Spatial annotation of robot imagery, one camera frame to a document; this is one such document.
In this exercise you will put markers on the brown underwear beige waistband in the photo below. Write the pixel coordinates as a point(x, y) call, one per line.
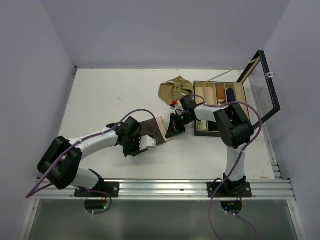
point(156, 129)

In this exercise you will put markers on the khaki crumpled underwear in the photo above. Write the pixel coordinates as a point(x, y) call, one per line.
point(171, 90)

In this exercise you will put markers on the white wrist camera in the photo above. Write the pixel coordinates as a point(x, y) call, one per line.
point(147, 142)
point(176, 106)

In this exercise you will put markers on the aluminium mounting rail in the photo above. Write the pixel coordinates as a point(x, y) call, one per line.
point(143, 189)

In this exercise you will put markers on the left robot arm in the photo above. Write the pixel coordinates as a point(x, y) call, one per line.
point(61, 162)

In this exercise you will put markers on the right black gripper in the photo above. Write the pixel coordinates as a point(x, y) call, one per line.
point(174, 123)

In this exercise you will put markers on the rolled cream underwear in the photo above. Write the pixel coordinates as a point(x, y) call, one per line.
point(202, 126)

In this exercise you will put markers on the rolled orange underwear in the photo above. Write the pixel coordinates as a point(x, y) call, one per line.
point(220, 94)

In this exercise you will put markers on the rolled navy underwear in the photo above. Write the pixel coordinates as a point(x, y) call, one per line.
point(230, 94)

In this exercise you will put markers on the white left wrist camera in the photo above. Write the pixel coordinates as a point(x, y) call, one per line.
point(147, 142)

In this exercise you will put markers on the black compartment storage box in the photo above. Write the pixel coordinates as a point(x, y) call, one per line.
point(253, 85)

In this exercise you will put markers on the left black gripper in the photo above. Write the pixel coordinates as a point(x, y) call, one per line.
point(135, 150)

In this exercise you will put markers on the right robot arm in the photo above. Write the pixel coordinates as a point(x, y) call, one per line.
point(235, 130)

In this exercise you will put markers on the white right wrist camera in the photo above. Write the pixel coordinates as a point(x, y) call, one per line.
point(176, 106)

